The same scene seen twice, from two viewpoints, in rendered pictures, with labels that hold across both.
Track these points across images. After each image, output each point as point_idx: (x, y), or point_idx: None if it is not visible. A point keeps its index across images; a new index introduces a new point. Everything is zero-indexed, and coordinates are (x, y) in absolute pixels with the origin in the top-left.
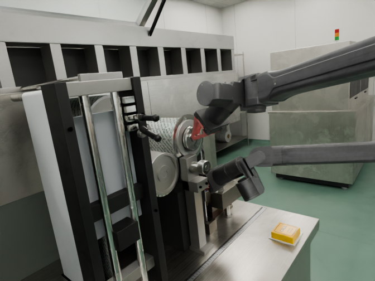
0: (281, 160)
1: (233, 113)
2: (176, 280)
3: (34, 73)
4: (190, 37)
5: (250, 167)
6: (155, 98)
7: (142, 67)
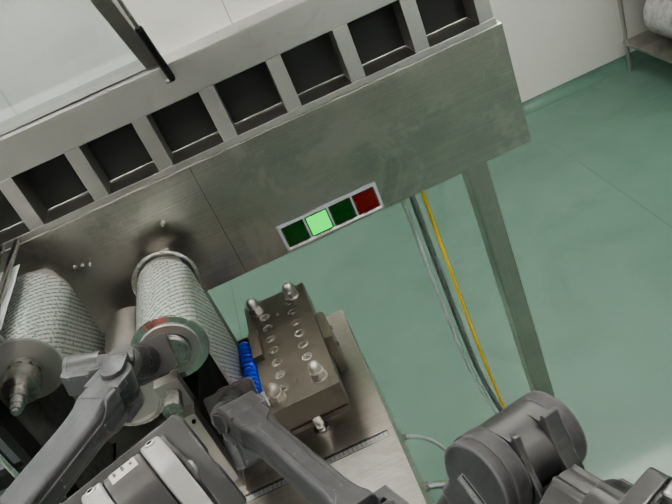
0: (243, 445)
1: (496, 134)
2: None
3: (9, 208)
4: (288, 24)
5: (219, 432)
6: (218, 190)
7: (195, 121)
